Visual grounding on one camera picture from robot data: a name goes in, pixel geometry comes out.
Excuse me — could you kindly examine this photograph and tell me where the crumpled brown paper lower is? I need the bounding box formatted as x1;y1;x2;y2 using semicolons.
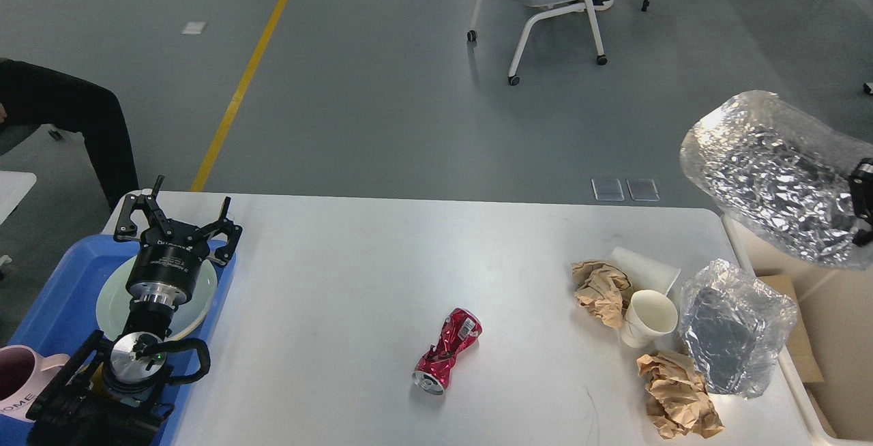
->
636;350;724;440

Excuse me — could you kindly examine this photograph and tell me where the green plate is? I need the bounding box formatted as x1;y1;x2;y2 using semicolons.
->
95;256;218;341

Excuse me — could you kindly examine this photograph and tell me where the brown paper bag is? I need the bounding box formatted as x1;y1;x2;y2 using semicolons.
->
757;274;836;440

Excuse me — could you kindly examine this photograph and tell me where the crumpled brown paper upper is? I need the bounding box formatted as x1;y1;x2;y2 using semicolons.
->
572;260;635;329

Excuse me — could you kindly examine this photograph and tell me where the crumpled brown paper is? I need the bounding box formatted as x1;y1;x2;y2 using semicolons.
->
572;260;635;329
636;350;724;440

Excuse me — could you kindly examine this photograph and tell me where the beige plastic bin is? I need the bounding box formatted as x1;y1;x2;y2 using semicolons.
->
722;215;872;445

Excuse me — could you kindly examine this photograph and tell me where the white paper cup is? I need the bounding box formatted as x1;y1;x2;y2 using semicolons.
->
619;288;679;348

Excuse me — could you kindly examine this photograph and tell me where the dark seated figure left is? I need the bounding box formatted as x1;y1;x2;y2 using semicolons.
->
1;58;139;207

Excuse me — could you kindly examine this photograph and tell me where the clear plastic wrap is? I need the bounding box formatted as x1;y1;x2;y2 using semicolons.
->
671;258;799;398

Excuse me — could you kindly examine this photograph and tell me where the aluminium foil tray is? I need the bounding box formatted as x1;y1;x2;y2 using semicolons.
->
680;91;871;270

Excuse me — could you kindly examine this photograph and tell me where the crushed red soda can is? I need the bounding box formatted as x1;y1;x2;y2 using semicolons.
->
412;308;483;396

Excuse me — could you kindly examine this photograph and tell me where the dark teal mug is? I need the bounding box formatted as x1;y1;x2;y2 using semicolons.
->
89;364;109;397

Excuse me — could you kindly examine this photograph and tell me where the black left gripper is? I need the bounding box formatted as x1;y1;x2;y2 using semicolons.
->
113;175;243;309

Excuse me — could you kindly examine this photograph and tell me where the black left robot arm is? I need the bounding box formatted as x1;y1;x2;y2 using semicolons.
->
25;177;243;445

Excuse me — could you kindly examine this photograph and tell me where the pink HOME mug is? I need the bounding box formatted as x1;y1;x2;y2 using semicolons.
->
1;344;70;422

